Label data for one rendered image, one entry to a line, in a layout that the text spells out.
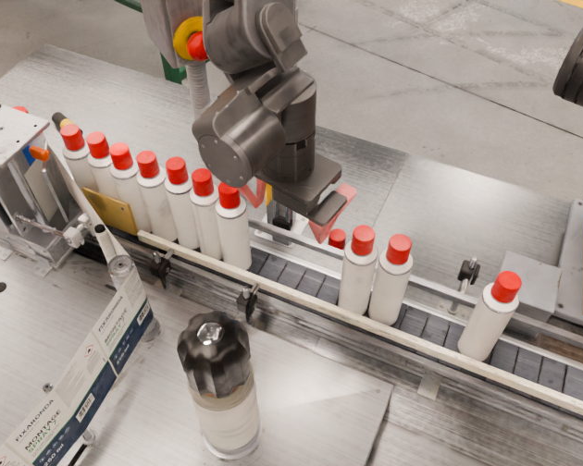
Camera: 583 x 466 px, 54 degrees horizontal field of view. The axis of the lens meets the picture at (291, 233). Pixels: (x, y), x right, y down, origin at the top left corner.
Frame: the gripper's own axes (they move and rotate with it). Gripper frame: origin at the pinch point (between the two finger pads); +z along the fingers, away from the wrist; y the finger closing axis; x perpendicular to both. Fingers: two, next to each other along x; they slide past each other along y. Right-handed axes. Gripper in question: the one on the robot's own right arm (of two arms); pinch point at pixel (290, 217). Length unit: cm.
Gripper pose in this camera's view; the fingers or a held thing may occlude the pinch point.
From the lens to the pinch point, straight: 69.1
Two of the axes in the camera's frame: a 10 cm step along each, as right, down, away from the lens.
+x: 5.9, -6.3, 5.0
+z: 0.1, 6.2, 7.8
